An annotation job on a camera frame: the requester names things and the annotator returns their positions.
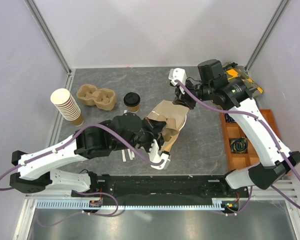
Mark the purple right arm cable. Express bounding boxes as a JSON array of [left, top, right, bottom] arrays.
[[176, 79, 300, 217]]

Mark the single brown pulp cup carrier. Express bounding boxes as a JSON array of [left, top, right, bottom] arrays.
[[156, 115, 179, 142]]

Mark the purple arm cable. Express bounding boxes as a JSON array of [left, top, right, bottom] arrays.
[[0, 123, 166, 226], [176, 79, 300, 217]]

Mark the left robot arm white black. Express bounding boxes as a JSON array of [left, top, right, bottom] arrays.
[[9, 112, 169, 197]]

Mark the dark blue striped rolled item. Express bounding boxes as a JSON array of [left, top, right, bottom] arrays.
[[224, 113, 236, 123]]

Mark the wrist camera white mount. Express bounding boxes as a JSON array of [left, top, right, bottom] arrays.
[[148, 140, 171, 170], [168, 68, 187, 87]]

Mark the brown paper bag with handles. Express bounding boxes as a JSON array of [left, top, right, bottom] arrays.
[[147, 100, 189, 153]]

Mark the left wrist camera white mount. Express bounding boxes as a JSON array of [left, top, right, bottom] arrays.
[[148, 140, 171, 170]]

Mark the white wrapped straw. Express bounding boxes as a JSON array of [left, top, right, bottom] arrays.
[[121, 150, 127, 163], [127, 149, 135, 160]]

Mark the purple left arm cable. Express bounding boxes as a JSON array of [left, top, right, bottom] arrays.
[[0, 123, 166, 226]]

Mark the grey slotted cable duct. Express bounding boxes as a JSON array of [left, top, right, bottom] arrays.
[[36, 199, 229, 211]]

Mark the orange wooden compartment tray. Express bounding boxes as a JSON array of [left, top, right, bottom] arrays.
[[219, 108, 292, 177]]

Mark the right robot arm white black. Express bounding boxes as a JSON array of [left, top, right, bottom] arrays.
[[168, 59, 300, 197]]

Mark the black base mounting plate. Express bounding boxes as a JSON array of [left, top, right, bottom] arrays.
[[85, 172, 249, 206]]

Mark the camouflage folded cloth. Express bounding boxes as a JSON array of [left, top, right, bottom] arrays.
[[222, 62, 264, 98]]

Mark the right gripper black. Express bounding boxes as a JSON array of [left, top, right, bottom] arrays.
[[173, 78, 214, 110]]

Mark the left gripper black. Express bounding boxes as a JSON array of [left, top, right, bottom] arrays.
[[113, 117, 167, 156]]

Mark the brown paper coffee cup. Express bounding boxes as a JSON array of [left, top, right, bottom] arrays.
[[127, 104, 140, 113]]

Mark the blue yellow rolled item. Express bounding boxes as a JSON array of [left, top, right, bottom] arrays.
[[229, 137, 248, 154]]

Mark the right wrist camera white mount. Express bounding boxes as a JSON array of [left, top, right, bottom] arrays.
[[168, 68, 187, 87]]

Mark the black plastic cup lid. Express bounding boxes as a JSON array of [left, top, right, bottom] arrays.
[[123, 92, 141, 107]]

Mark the stack of paper cups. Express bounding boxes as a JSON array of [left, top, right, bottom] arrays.
[[50, 88, 84, 126]]

